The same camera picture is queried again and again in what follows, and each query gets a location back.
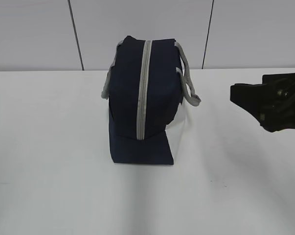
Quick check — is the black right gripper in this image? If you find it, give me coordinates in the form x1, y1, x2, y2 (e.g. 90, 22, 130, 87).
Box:
230, 72, 295, 133

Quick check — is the navy and white lunch bag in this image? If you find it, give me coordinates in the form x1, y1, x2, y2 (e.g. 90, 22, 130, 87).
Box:
101, 36, 201, 165

